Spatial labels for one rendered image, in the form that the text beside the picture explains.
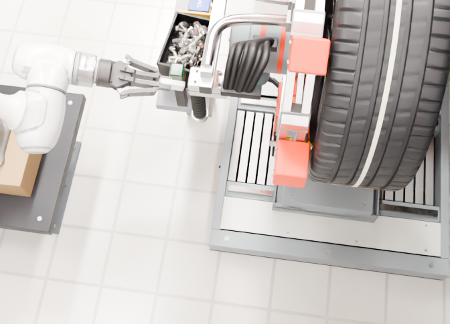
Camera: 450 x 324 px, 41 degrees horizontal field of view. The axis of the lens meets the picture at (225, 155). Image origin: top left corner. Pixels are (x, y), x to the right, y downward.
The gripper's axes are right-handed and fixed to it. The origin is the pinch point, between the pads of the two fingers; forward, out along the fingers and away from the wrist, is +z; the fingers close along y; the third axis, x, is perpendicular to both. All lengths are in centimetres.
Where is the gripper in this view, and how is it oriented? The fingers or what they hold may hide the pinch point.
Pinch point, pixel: (171, 84)
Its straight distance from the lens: 168.0
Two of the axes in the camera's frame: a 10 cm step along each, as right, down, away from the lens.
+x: -2.5, 3.6, 9.0
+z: 9.7, 1.4, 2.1
